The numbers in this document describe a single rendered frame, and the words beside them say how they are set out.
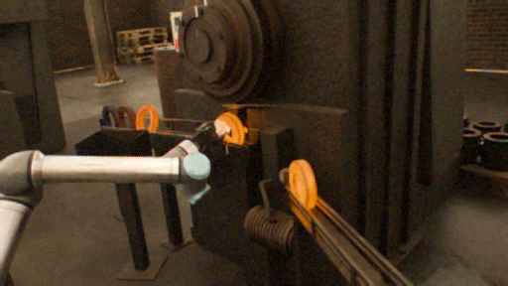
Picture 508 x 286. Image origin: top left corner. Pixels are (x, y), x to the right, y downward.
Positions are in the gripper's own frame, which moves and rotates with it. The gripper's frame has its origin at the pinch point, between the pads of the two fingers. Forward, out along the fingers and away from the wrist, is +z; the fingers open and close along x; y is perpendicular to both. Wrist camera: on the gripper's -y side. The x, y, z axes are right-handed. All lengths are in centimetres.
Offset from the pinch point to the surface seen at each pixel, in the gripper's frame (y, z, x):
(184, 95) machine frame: 7.0, 7.7, 36.9
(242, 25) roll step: 41.6, 6.1, -18.9
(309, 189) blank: 3, -22, -58
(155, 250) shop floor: -70, -35, 55
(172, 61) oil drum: -41, 135, 241
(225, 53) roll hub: 35.1, -2.7, -16.2
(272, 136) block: 3.5, -3.7, -28.8
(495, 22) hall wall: -170, 581, 52
